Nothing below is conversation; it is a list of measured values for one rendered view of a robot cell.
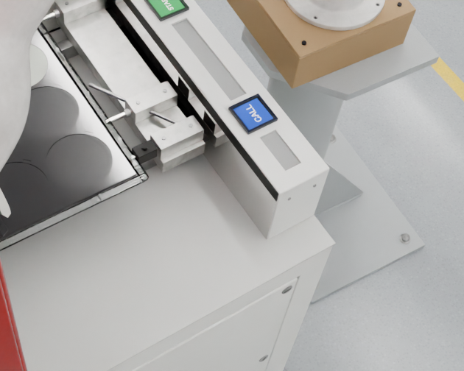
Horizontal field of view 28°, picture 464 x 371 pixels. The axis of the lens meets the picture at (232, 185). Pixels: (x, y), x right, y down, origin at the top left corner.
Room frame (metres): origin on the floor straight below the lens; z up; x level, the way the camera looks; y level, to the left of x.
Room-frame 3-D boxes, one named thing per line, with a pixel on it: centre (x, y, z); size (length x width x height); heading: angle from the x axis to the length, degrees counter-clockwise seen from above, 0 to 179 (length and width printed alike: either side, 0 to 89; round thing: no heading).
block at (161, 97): (0.91, 0.15, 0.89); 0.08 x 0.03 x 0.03; 132
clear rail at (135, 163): (0.90, 0.26, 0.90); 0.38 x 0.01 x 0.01; 42
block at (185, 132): (0.85, 0.10, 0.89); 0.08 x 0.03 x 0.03; 132
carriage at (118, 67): (0.97, 0.21, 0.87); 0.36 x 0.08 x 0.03; 42
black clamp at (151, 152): (0.81, 0.14, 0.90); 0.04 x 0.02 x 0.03; 132
